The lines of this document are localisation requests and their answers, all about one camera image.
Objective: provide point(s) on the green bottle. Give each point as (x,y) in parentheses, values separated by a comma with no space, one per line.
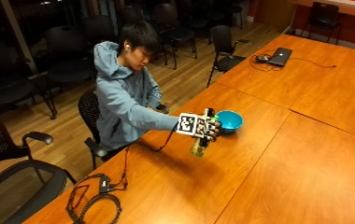
(201,146)

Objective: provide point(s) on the blue bowl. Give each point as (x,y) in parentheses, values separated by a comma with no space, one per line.
(229,120)

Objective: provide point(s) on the white marker cube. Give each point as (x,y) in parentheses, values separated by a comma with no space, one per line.
(191,124)

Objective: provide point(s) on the the person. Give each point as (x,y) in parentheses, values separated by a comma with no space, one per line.
(121,102)

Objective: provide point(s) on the black laptop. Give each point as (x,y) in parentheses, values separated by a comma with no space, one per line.
(280,56)

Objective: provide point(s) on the black mesh office chair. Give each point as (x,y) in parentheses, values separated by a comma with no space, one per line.
(91,124)

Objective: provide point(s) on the black adapter box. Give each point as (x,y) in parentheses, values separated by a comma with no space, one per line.
(104,184)

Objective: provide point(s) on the black armchair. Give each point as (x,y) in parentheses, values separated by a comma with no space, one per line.
(3,140)
(18,193)

